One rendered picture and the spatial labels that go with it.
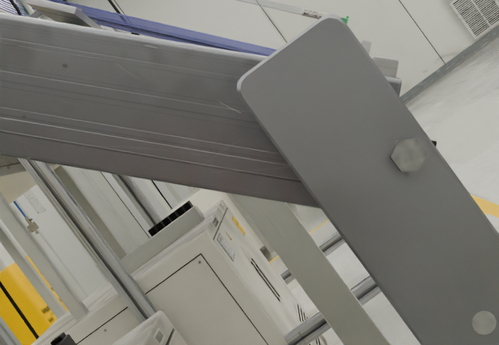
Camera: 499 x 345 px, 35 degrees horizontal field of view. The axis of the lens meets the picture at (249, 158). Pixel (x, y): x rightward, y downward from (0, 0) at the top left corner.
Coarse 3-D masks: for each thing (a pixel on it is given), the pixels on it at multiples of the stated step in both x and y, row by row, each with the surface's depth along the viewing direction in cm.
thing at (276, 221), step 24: (264, 216) 126; (288, 216) 126; (288, 240) 126; (312, 240) 126; (288, 264) 126; (312, 264) 126; (312, 288) 127; (336, 288) 127; (336, 312) 127; (360, 312) 127; (360, 336) 127; (384, 336) 127
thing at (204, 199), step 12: (144, 180) 539; (156, 192) 539; (192, 192) 606; (204, 192) 538; (216, 192) 537; (168, 204) 598; (180, 204) 538; (192, 204) 538; (204, 204) 538; (228, 204) 538; (240, 204) 533; (240, 216) 538; (252, 228) 534; (264, 240) 535
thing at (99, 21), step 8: (32, 8) 127; (88, 16) 127; (104, 24) 127; (112, 24) 127; (120, 24) 127; (128, 24) 127; (136, 32) 127; (144, 32) 127; (152, 32) 127; (160, 32) 127; (176, 40) 128; (184, 40) 128; (192, 40) 128; (224, 48) 128; (232, 48) 128
